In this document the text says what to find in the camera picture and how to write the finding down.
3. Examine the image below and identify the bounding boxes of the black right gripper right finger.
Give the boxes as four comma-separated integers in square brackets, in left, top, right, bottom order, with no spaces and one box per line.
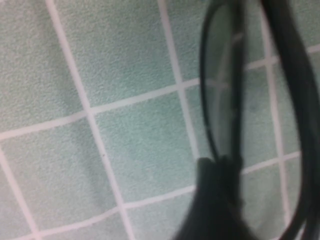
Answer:
[219,156,253,240]

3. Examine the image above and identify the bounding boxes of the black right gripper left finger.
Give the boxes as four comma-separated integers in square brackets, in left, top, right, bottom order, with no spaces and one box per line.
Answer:
[172,157,222,240]

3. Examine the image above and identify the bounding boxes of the dark thin-framed glasses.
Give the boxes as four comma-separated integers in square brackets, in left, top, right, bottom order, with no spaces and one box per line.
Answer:
[199,0,320,240]

